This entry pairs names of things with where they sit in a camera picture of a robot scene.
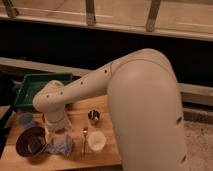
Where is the blue plastic cup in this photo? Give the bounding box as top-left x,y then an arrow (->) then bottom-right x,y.
18,112 -> 36,129

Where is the dark purple bowl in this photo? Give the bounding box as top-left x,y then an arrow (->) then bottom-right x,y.
16,126 -> 46,158

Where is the blue grey towel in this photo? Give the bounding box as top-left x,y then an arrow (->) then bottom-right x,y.
45,134 -> 73,157

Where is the green plastic tray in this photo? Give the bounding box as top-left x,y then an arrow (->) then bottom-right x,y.
14,73 -> 73,110

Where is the metal spoon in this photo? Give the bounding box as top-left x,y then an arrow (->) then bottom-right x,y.
81,127 -> 88,157

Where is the white cup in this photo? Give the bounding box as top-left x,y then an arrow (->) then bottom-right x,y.
87,131 -> 106,152

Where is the small metal cup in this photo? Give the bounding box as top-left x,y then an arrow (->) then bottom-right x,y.
88,110 -> 100,125

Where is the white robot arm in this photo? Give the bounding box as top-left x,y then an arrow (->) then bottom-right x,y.
33,49 -> 190,171

